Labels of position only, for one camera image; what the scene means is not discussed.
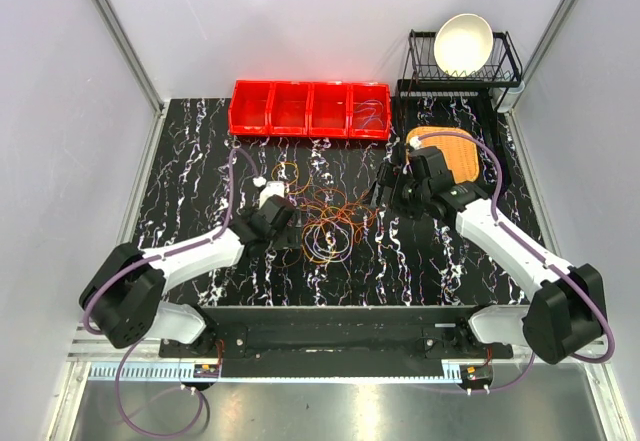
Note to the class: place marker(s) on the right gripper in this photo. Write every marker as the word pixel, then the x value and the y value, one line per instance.
pixel 387 176

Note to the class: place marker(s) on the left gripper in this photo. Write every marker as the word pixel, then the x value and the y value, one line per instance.
pixel 295 218

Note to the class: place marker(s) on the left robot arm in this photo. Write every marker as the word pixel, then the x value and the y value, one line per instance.
pixel 124 300

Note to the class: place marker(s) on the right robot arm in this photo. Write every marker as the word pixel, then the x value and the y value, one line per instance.
pixel 566 310

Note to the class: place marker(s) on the red bin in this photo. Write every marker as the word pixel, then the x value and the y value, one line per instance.
pixel 329 111
pixel 371 112
pixel 248 110
pixel 289 109

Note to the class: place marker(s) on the black tray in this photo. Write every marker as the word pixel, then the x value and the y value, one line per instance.
pixel 436 104

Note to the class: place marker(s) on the white cup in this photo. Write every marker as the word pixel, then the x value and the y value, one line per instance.
pixel 507 97

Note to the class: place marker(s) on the white bowl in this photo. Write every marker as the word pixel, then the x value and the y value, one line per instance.
pixel 463 45

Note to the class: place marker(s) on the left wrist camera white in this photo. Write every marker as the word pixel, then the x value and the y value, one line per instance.
pixel 267 189

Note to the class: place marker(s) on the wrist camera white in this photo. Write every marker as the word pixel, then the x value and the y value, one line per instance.
pixel 414 142
pixel 267 189

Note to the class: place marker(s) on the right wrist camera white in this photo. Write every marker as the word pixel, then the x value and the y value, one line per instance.
pixel 414 142

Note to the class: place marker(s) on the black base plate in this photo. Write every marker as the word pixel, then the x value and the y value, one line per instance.
pixel 432 331

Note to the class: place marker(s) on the black wire dish rack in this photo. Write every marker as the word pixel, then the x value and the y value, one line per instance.
pixel 503 68

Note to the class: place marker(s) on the grey slotted cable duct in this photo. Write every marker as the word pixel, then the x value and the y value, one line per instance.
pixel 433 372

